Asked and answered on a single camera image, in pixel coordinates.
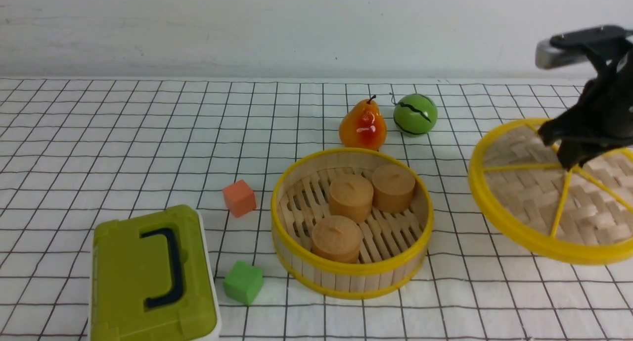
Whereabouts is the white grid tablecloth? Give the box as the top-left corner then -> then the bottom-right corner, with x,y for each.
0,79 -> 632,341

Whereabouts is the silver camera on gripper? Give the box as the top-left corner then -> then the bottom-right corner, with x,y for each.
535,39 -> 588,70

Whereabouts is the yellow woven bamboo steamer lid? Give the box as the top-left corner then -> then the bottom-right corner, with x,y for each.
468,118 -> 633,265

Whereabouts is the brown bun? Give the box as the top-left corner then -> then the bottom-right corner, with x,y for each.
371,164 -> 416,213
328,174 -> 374,224
311,215 -> 362,264

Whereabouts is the green toy watermelon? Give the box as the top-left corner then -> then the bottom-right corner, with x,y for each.
393,94 -> 438,136

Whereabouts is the brown bun back left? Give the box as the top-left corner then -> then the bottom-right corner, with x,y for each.
328,174 -> 374,224

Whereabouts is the brown bun back right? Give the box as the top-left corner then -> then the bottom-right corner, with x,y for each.
371,164 -> 416,213

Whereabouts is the orange toy pear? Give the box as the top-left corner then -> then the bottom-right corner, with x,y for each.
338,95 -> 387,151

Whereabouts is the brown bun front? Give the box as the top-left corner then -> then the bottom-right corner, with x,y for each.
311,215 -> 362,264

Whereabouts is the green foam cube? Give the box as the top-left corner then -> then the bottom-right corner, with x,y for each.
223,260 -> 263,306

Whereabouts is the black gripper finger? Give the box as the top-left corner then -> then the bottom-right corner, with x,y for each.
557,140 -> 596,170

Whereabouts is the orange foam cube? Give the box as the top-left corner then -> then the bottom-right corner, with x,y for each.
222,180 -> 256,218

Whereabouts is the yellow bamboo steamer basket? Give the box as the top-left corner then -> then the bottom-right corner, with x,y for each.
271,148 -> 434,299

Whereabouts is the olive green lunch box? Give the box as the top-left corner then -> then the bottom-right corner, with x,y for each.
88,205 -> 222,341

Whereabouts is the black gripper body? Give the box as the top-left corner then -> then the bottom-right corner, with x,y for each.
538,26 -> 632,156

